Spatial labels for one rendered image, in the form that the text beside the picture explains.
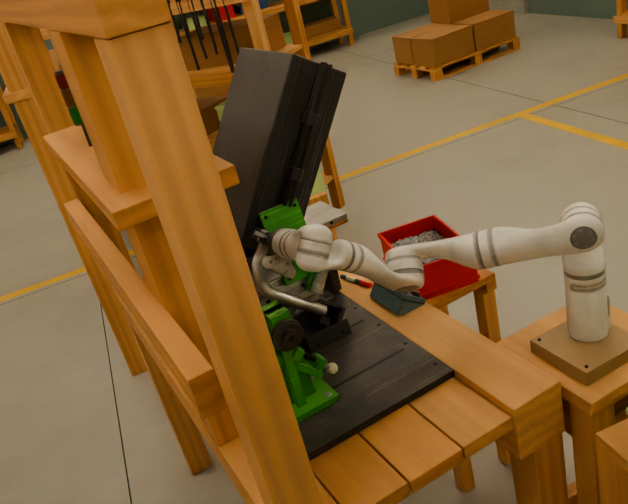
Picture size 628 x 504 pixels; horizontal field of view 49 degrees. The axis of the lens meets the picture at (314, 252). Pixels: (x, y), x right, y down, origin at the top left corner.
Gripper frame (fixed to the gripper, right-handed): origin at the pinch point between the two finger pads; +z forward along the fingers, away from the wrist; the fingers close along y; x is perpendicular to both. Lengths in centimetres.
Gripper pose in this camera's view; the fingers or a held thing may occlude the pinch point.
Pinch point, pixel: (267, 241)
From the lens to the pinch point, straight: 177.9
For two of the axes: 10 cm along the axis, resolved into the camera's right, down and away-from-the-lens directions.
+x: -3.8, 9.2, -1.0
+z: -3.9, -0.6, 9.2
